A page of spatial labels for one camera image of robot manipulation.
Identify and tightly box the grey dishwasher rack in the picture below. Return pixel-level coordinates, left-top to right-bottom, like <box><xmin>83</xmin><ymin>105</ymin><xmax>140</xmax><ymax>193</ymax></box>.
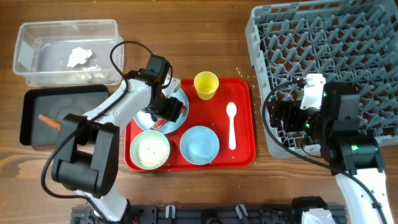
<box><xmin>245</xmin><ymin>0</ymin><xmax>397</xmax><ymax>146</ymax></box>

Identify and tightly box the red snack wrapper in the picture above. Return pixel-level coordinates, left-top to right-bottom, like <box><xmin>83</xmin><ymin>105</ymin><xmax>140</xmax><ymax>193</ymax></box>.
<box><xmin>150</xmin><ymin>105</ymin><xmax>187</xmax><ymax>131</ymax></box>

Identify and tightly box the white tissue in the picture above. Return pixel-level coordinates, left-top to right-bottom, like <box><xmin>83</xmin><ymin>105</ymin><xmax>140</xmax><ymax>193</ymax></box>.
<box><xmin>67</xmin><ymin>47</ymin><xmax>93</xmax><ymax>68</ymax></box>

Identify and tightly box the light blue plate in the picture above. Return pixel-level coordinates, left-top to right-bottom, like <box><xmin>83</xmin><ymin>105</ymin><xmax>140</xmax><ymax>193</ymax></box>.
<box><xmin>134</xmin><ymin>88</ymin><xmax>189</xmax><ymax>134</ymax></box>

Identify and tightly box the yellow plastic cup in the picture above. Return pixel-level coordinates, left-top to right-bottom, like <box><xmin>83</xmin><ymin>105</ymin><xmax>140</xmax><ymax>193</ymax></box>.
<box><xmin>193</xmin><ymin>72</ymin><xmax>220</xmax><ymax>100</ymax></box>

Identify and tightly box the orange carrot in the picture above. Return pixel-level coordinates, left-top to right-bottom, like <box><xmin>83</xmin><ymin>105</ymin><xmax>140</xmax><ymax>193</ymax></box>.
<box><xmin>39</xmin><ymin>114</ymin><xmax>61</xmax><ymax>130</ymax></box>

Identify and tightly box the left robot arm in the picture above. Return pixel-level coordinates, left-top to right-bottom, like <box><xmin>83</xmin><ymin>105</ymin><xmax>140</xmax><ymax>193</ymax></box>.
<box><xmin>51</xmin><ymin>55</ymin><xmax>183</xmax><ymax>223</ymax></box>

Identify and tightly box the black plastic tray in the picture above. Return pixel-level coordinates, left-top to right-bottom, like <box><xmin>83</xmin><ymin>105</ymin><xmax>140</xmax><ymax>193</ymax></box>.
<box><xmin>19</xmin><ymin>85</ymin><xmax>109</xmax><ymax>146</ymax></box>

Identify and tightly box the white rice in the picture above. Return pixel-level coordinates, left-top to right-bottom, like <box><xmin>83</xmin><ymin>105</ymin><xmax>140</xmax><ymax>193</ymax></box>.
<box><xmin>137</xmin><ymin>137</ymin><xmax>169</xmax><ymax>168</ymax></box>

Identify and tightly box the white plastic spoon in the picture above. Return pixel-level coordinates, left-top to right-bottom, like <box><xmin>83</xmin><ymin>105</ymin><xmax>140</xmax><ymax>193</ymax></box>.
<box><xmin>226</xmin><ymin>102</ymin><xmax>237</xmax><ymax>150</ymax></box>

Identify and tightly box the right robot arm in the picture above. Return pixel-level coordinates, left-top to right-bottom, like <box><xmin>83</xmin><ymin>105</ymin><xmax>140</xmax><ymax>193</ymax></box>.
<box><xmin>262</xmin><ymin>80</ymin><xmax>393</xmax><ymax>223</ymax></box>

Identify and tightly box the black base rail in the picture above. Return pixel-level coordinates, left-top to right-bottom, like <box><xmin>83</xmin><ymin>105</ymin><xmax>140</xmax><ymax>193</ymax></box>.
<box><xmin>70</xmin><ymin>205</ymin><xmax>348</xmax><ymax>224</ymax></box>

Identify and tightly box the green bowl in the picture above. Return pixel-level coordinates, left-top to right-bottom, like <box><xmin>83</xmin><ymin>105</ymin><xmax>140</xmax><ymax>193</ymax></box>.
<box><xmin>130</xmin><ymin>130</ymin><xmax>170</xmax><ymax>170</ymax></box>

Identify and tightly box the light blue bowl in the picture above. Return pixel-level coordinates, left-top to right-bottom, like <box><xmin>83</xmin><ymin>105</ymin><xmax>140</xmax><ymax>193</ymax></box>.
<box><xmin>179</xmin><ymin>126</ymin><xmax>220</xmax><ymax>166</ymax></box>

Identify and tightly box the clear plastic bin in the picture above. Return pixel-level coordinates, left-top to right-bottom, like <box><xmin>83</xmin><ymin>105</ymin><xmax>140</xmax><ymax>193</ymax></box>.
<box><xmin>13</xmin><ymin>19</ymin><xmax>124</xmax><ymax>86</ymax></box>

